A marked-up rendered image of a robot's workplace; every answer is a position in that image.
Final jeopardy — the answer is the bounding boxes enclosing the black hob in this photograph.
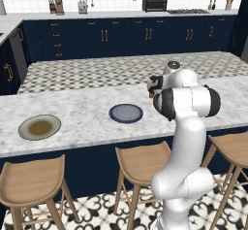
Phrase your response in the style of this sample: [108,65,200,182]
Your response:
[166,8,212,16]

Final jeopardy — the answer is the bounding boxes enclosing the grey pot with tools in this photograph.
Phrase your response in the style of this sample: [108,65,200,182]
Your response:
[224,0,234,12]

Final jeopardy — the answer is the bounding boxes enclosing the grey plate with brown centre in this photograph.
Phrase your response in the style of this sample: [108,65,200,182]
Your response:
[17,114,62,142]

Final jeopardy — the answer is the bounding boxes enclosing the black toaster oven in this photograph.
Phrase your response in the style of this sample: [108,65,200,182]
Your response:
[141,0,169,14]

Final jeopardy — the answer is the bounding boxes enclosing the navy base cupboards with gold handles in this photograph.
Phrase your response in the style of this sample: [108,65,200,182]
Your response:
[20,15,238,62]

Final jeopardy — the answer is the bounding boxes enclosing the grey dishwasher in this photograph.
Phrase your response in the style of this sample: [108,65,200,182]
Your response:
[8,28,29,83]

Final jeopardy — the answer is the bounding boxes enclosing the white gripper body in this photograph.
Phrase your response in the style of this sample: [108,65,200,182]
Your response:
[146,75,161,98]

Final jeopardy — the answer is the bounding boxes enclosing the navy kitchen island base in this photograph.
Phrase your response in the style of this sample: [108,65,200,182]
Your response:
[0,125,248,223]

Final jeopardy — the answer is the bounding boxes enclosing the navy tall cupboard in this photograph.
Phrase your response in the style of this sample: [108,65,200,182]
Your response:
[228,0,248,59]

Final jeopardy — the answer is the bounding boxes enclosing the navy side cupboards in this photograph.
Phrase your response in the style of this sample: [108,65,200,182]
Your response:
[0,19,32,96]

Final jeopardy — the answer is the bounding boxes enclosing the blue-rimmed grey plate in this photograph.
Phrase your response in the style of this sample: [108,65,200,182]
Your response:
[108,103,144,125]

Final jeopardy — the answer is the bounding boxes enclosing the knife block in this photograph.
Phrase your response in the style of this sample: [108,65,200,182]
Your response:
[47,0,57,15]

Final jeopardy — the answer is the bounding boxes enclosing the wooden bar stool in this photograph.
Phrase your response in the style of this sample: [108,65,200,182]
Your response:
[0,153,80,230]
[201,130,248,230]
[112,140,172,230]

